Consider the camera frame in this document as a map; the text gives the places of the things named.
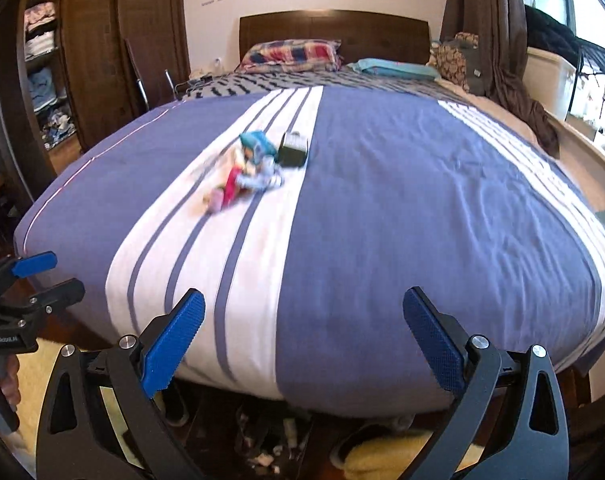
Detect pink white trash wrapper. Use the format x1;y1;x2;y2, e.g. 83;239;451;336
204;155;285;214

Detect teal snack wrapper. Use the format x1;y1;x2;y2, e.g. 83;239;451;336
240;130;278;166

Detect dark green bottle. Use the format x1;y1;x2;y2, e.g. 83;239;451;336
278;131;309;168

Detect person's left hand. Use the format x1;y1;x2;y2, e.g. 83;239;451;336
0;356;22;410

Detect yellow fluffy rug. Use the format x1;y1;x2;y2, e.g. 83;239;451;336
12;336;133;470

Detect dark wooden wardrobe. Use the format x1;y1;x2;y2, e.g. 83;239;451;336
0;0;190;209

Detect black zebra pattern blanket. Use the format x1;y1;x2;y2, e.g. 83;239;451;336
174;70;467;103

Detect blue white striped bedspread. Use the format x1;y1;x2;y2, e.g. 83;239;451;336
14;87;605;417

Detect white storage box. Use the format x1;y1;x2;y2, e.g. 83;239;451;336
523;47;577;120

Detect plaid red blue pillow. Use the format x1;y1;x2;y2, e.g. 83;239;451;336
235;39;342;74

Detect brown patterned cushion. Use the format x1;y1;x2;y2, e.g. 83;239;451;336
428;32;485;96

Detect black metal rack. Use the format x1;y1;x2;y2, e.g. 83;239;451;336
570;38;605;130

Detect teal pillow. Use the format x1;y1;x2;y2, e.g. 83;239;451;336
348;58;439;80

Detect black jacket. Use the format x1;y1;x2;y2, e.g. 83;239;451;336
525;6;581;68

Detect dark wooden headboard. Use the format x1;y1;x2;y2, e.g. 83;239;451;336
238;10;430;64

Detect brown curtain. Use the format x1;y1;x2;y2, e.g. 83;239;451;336
441;0;559;158

